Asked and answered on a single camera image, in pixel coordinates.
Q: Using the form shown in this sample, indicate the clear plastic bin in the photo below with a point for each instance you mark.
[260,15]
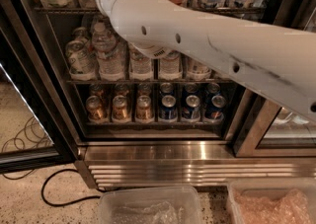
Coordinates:
[152,205]

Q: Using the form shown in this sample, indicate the left water bottle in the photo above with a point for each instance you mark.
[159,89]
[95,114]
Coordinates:
[110,53]

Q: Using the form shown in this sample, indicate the right water bottle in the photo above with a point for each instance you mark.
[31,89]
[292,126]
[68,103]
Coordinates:
[170,66]

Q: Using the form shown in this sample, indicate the water bottle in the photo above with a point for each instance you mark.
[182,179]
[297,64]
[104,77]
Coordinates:
[110,53]
[170,66]
[140,66]

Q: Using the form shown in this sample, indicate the left blue pepsi can front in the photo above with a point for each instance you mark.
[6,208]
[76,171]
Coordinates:
[168,109]

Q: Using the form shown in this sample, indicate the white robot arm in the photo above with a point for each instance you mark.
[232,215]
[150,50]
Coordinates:
[275,62]

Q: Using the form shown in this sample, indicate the middle gold can front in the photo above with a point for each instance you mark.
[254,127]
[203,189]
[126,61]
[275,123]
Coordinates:
[120,109]

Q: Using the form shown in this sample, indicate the silver can middle shelf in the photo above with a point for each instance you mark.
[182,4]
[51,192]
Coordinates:
[81,65]

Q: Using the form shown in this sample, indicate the bin with pink bubble wrap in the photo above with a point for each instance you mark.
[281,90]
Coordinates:
[272,201]

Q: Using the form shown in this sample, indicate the open glass fridge door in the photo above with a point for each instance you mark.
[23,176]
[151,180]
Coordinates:
[32,46]

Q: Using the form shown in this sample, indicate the middle water bottle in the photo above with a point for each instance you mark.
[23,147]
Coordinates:
[140,66]

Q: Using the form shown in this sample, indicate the middle blue pepsi can front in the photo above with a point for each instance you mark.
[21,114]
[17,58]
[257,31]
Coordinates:
[190,108]

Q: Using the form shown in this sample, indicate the stainless steel fridge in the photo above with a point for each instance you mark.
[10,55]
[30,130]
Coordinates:
[257,138]

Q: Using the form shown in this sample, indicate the right gold can front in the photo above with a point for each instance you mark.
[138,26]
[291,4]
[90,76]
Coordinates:
[144,112]

